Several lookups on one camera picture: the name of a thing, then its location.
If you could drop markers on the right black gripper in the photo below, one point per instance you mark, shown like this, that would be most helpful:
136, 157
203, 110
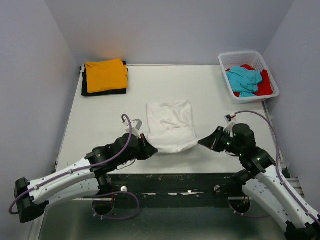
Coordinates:
210, 140

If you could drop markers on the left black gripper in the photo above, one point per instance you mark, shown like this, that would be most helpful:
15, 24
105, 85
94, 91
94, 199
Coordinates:
150, 150

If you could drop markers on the white t shirt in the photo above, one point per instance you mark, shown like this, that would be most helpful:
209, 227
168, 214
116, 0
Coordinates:
171, 126

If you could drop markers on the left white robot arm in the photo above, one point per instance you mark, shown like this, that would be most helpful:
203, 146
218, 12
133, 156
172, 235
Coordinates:
87, 177

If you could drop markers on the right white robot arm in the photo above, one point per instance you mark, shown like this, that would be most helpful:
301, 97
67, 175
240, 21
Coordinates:
262, 181

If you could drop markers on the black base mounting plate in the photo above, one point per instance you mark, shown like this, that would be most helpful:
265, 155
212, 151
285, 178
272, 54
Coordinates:
199, 190

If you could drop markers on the light blue t shirt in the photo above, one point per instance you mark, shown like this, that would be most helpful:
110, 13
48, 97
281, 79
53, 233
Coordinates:
244, 82

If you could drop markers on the red t shirt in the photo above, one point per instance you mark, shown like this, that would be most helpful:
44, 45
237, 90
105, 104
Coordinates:
264, 88

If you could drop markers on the folded orange t shirt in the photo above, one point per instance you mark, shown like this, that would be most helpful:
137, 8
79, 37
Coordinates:
106, 75

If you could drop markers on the folded black t shirt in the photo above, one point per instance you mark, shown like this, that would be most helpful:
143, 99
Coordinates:
100, 93

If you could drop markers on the white plastic basket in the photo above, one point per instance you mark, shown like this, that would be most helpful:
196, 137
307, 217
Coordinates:
255, 60

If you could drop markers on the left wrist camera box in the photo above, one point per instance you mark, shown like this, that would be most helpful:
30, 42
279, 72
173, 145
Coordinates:
136, 126

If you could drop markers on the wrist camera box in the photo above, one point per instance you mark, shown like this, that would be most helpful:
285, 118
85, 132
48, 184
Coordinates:
231, 121
136, 126

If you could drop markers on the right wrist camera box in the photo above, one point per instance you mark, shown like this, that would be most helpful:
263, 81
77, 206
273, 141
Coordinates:
231, 121

